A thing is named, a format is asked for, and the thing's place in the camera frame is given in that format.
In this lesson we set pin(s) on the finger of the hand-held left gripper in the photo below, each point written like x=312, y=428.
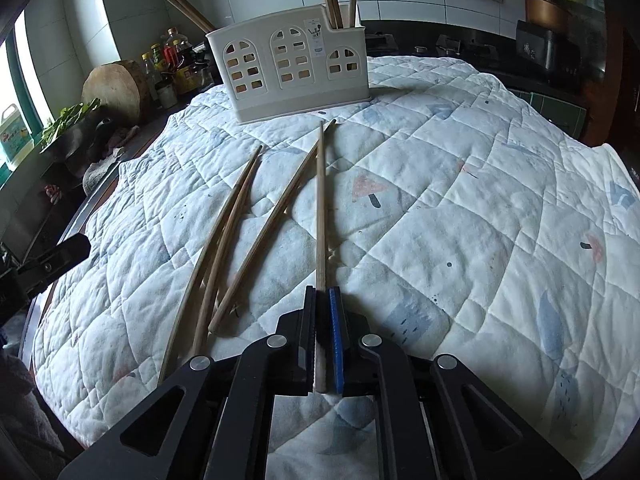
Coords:
x=60, y=257

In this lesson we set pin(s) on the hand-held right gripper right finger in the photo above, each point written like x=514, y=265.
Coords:
x=339, y=340

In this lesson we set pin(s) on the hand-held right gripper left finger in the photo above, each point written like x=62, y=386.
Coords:
x=308, y=340

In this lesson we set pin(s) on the white plastic utensil holder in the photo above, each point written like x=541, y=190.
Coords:
x=260, y=102

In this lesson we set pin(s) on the grey rag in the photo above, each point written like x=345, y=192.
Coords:
x=100, y=174

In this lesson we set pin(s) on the metal bowl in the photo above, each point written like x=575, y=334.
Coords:
x=75, y=142

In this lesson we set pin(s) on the white plastic jug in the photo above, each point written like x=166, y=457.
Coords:
x=14, y=135

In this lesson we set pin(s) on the green leafy vegetables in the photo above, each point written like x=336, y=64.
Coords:
x=70, y=117

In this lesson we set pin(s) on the white quilted blanket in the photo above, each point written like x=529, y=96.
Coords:
x=450, y=210

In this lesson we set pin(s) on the round wooden chopping block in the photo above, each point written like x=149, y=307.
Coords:
x=112, y=92

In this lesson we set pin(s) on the small glass jar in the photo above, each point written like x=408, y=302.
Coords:
x=166, y=94

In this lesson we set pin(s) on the slim clear bottle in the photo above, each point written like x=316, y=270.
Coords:
x=149, y=77

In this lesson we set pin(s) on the yellow cap sauce bottle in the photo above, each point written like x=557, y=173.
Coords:
x=159, y=62

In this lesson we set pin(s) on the large oil bottle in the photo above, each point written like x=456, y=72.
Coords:
x=175, y=60

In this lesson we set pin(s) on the gas stove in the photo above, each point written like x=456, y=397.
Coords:
x=440, y=46

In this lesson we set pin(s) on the green cabinet doors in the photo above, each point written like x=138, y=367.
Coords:
x=555, y=112

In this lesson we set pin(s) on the black kitchen appliance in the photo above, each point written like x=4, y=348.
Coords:
x=547, y=52

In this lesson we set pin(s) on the copper bowl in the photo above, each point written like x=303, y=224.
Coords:
x=547, y=12

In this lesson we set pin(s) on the wooden glass door cabinet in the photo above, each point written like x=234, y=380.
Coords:
x=605, y=35

